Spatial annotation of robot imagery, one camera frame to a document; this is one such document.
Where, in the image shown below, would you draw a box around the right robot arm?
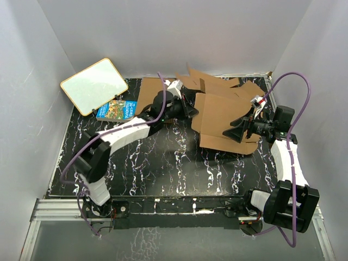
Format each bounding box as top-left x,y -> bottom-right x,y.
223,106 -> 320,233

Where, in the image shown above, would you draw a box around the yellow framed whiteboard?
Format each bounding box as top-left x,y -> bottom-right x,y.
60,58 -> 128,116

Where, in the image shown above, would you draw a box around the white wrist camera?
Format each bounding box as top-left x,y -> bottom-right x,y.
250,95 -> 267,109
165,79 -> 183,98

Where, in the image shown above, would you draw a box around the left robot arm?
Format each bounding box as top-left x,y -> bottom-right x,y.
73,91 -> 199,217

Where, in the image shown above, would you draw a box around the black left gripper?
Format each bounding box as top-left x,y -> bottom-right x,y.
161,95 -> 198,122

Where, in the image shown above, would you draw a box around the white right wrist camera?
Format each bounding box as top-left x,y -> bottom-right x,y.
250,95 -> 267,109

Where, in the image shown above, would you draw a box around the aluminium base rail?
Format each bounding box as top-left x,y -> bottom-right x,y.
20,197 -> 335,260

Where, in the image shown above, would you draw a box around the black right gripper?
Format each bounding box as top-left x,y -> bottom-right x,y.
223,106 -> 275,142

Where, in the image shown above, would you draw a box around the colourful blue book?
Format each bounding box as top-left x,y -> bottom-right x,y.
96,100 -> 137,122

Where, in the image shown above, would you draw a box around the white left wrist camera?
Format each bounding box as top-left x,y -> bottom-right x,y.
165,79 -> 183,98

